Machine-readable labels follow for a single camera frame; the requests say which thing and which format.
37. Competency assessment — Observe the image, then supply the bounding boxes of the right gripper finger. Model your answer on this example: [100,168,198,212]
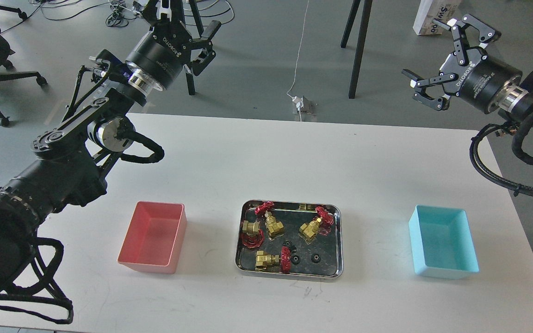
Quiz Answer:
[433,13,502,68]
[402,69,457,111]

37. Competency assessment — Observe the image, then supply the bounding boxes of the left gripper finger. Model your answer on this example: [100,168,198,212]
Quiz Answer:
[143,0,185,34]
[185,20,222,76]

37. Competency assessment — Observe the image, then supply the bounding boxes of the brass valve top right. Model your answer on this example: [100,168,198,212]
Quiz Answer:
[299,206,334,244]

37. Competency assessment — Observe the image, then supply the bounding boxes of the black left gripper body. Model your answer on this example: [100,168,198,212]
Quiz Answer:
[125,26,191,91]

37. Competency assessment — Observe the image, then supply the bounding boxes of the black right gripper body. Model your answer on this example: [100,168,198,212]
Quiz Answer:
[451,48,522,114]

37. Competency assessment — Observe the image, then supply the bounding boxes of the brass valve top middle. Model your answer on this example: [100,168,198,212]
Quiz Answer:
[254,202,285,240]

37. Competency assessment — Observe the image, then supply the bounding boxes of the white cardboard box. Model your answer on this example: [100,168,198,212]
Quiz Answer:
[413,0,462,36]

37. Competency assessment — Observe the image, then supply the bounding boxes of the blue plastic box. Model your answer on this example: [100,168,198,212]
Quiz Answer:
[409,204,480,279]

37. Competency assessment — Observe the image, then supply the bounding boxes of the tangled floor cables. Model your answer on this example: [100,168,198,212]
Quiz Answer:
[28,0,235,28]

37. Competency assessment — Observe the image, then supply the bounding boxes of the black gear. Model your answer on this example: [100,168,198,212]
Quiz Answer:
[283,240,293,251]
[290,255,301,265]
[310,253,321,263]

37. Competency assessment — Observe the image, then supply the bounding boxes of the brass valve red handle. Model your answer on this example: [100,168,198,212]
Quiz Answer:
[240,221,265,249]

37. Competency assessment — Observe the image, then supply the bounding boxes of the pink plastic box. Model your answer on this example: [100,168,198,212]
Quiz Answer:
[117,202,187,274]

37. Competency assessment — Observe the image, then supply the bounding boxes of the black stand leg right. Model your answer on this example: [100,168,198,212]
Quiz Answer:
[341,0,373,99]

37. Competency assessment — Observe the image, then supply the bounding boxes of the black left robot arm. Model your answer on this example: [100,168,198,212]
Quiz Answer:
[0,0,222,324]

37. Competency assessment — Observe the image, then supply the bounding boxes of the white power adapter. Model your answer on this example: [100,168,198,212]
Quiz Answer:
[291,96,316,114]

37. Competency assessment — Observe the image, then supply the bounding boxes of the brass valve bottom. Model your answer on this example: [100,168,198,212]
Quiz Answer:
[254,246,291,274]

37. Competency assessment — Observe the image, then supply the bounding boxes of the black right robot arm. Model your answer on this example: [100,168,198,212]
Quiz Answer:
[402,13,533,197]

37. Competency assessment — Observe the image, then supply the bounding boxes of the shiny metal tray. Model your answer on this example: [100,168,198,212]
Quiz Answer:
[235,200,343,279]

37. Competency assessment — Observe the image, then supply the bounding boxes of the white floor cable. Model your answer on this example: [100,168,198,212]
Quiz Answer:
[287,0,310,99]

